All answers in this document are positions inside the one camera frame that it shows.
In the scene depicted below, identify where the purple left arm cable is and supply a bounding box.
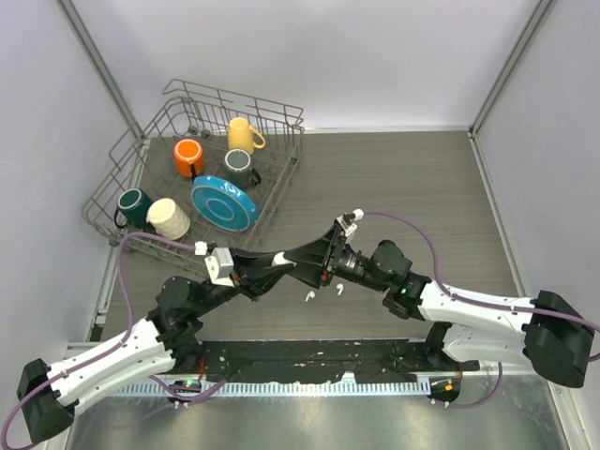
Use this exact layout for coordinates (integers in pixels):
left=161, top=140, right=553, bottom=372
left=0, top=232, right=207, bottom=444

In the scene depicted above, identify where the yellow mug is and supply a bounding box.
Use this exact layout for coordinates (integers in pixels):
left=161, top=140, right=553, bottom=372
left=227, top=117, right=266, bottom=155

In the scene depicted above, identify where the white slotted cable duct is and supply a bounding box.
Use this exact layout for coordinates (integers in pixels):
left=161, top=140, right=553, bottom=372
left=112, top=379, right=431, bottom=398

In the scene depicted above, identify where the grey wire dish rack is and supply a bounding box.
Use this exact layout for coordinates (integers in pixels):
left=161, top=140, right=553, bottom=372
left=82, top=79, right=304, bottom=249

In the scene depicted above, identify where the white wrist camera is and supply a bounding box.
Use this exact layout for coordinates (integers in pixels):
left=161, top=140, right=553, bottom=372
left=336, top=208, right=365, bottom=243
left=204, top=247, right=234, bottom=287

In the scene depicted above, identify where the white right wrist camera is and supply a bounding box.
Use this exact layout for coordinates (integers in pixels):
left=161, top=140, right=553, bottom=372
left=336, top=208, right=365, bottom=243

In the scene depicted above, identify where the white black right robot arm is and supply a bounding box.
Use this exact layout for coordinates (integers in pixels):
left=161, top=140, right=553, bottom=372
left=273, top=211, right=594, bottom=388

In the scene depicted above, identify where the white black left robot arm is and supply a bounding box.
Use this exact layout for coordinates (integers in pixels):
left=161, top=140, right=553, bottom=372
left=15, top=241, right=297, bottom=445

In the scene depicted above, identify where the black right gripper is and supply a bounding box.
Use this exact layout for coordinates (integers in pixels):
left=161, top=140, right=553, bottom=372
left=285, top=223, right=389, bottom=293

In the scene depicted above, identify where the grey mug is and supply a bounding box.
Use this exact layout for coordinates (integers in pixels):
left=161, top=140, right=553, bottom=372
left=224, top=149, right=262, bottom=189

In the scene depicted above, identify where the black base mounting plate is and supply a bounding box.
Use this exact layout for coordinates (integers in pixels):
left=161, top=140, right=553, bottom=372
left=202, top=339, right=480, bottom=384

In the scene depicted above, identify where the white earbud charging case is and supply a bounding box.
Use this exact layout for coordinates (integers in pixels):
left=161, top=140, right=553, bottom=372
left=272, top=252, right=294, bottom=266

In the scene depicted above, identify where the dark green mug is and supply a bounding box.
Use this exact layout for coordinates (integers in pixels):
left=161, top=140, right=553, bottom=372
left=113, top=188, right=154, bottom=232

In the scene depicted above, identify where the orange mug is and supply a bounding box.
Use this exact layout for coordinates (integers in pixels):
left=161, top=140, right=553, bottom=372
left=173, top=139, right=205, bottom=178

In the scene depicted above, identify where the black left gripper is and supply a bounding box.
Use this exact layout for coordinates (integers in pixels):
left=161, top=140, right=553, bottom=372
left=193, top=246, right=293, bottom=317

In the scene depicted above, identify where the blue plate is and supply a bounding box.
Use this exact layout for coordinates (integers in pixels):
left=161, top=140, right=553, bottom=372
left=190, top=175, right=259, bottom=233

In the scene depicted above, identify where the cream ribbed mug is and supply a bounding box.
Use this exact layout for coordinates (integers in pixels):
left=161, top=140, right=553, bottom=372
left=146, top=198, right=191, bottom=240

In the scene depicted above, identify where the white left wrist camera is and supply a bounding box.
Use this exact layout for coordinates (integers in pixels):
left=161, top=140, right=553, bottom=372
left=204, top=247, right=234, bottom=287

